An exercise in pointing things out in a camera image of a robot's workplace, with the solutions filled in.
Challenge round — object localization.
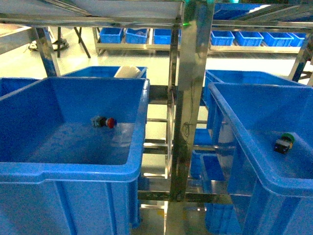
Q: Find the red mushroom push button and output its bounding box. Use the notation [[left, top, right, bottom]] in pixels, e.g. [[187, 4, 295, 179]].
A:
[[91, 116, 117, 129]]

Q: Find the green mushroom push button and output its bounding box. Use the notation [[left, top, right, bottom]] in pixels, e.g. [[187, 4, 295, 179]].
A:
[[274, 133, 295, 154]]

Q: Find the stainless steel left shelf rack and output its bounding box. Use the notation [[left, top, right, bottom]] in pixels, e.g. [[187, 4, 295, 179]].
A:
[[0, 0, 313, 235]]

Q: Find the white plastic object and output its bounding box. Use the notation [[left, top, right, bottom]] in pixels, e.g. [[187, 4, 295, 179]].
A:
[[114, 66, 141, 78]]

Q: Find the lower right blue bin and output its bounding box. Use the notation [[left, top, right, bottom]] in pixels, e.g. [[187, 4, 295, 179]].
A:
[[190, 150, 241, 235]]

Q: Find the large blue left container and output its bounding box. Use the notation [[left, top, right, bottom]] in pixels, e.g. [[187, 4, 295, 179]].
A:
[[0, 77, 150, 235]]

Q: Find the large blue container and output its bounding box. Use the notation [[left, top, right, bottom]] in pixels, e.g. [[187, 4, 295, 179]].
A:
[[208, 83, 313, 235], [0, 77, 150, 235]]

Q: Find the large blue right container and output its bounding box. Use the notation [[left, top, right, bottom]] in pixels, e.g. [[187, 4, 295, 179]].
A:
[[208, 83, 313, 235]]

